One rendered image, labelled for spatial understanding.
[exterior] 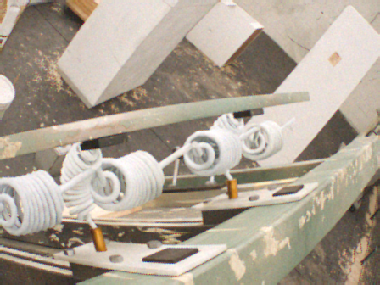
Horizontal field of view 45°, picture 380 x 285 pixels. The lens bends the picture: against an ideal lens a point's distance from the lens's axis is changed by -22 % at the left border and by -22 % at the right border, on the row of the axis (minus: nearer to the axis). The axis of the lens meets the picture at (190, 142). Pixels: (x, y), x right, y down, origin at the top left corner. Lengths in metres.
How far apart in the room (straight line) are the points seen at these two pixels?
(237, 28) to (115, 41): 2.66
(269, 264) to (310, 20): 8.87
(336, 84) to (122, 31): 2.13
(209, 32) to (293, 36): 3.26
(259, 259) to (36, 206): 0.28
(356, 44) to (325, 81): 0.61
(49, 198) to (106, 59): 3.60
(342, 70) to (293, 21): 4.62
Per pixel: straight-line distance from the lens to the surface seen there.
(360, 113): 9.57
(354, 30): 4.95
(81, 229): 1.09
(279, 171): 1.70
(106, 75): 4.12
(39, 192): 0.53
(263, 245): 0.66
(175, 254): 0.57
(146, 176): 0.68
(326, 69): 5.03
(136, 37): 3.95
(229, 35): 6.48
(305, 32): 9.50
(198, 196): 1.55
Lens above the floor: 2.22
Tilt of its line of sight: 27 degrees down
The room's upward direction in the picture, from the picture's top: 42 degrees clockwise
